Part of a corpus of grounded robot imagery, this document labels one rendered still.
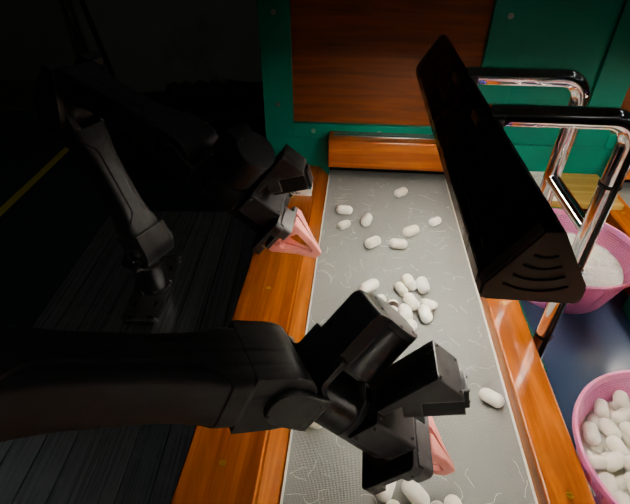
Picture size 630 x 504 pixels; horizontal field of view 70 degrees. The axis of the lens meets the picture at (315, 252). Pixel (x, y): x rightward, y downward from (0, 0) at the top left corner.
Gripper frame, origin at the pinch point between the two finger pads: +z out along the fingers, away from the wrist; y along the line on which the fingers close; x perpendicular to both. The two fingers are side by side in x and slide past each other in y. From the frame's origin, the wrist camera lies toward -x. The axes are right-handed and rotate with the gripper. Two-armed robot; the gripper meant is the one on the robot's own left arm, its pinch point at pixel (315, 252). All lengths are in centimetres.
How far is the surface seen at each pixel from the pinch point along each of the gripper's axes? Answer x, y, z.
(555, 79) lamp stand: -39.6, 7.9, 8.0
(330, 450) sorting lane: 6.3, -26.1, 11.0
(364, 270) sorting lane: 3.6, 10.6, 14.1
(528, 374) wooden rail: -13.2, -13.6, 30.4
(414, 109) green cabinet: -16, 50, 11
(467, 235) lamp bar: -25.4, -22.2, -0.4
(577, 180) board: -31, 44, 50
